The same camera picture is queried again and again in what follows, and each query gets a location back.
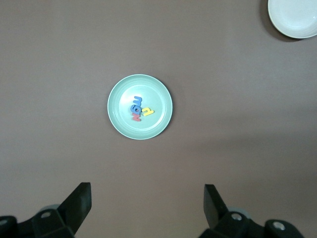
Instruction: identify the yellow foam letter h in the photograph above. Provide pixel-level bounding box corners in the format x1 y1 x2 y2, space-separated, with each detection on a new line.
141 107 155 118

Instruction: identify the green plate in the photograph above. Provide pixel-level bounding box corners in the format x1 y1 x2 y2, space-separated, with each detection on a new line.
107 73 173 140

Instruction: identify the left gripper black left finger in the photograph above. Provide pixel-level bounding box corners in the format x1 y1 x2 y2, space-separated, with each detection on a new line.
0 182 92 238

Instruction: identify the beige plate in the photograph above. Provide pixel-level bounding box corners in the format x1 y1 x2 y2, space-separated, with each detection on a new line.
267 0 317 40

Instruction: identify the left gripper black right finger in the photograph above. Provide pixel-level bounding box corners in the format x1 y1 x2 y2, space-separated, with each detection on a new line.
200 183 306 238

